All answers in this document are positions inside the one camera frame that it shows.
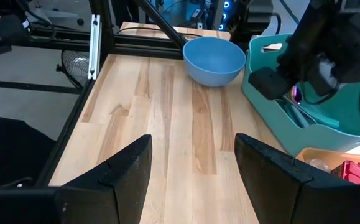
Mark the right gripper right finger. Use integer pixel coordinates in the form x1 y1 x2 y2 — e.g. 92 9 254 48
234 133 314 224

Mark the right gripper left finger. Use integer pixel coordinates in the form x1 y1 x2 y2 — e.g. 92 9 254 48
55 134 153 224

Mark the tiny glass spice jar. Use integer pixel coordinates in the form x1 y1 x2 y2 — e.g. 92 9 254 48
307 157 331 172

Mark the iridescent rainbow spoon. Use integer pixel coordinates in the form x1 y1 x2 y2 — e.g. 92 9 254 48
291 85 303 105

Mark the teal handled spoon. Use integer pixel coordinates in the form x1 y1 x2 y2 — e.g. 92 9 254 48
307 111 341 129

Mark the orange plastic bin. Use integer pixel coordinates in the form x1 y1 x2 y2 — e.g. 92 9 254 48
296 147 360 175

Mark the green plastic bin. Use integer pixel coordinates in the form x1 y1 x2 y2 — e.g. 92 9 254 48
241 33 360 156

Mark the person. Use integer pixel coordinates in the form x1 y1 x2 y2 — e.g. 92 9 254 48
0 114 56 187

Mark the blue bowl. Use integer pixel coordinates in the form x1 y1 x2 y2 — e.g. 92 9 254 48
182 36 247 88

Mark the silver aluminium bar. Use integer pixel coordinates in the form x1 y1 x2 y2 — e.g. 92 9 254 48
88 14 102 80

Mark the black handheld device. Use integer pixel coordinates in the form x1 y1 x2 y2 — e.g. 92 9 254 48
0 14 33 55

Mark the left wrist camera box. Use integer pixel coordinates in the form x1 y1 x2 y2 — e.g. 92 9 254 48
248 67 294 101

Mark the wire cage fan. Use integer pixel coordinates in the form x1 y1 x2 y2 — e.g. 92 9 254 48
57 49 90 90

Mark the black aluminium table frame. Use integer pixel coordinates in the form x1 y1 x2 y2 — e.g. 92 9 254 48
0 0 205 187

